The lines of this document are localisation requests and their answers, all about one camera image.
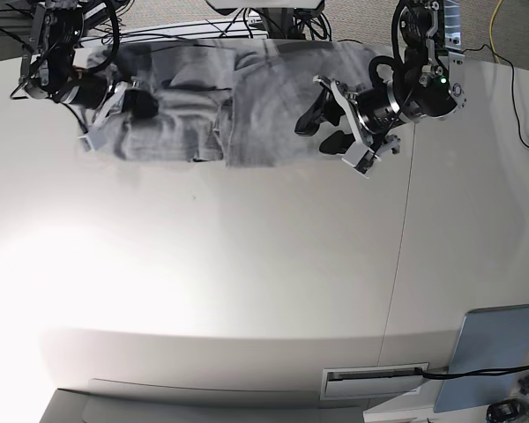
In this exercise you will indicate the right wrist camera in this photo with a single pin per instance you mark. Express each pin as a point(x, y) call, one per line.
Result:
point(93, 140)

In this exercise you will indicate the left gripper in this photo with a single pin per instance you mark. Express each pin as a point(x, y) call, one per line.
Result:
point(373, 111)

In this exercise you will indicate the black device bottom right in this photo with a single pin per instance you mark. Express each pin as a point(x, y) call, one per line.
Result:
point(502, 412)

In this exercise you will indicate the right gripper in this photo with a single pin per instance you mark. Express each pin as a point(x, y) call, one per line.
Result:
point(103, 95)

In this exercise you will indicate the blue-grey laptop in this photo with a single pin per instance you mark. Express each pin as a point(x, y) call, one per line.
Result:
point(489, 338)

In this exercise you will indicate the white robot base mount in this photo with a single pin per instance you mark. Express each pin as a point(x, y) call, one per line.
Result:
point(235, 4)

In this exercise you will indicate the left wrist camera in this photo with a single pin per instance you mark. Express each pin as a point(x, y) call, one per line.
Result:
point(361, 161)

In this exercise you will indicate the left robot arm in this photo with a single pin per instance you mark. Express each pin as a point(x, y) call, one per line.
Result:
point(423, 66)

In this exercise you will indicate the grey T-shirt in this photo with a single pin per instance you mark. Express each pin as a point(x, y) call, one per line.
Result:
point(232, 101)

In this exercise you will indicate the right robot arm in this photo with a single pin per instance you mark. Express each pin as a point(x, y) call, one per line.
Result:
point(55, 50)

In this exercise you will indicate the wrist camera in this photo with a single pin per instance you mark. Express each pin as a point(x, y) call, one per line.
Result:
point(361, 161)
point(93, 140)

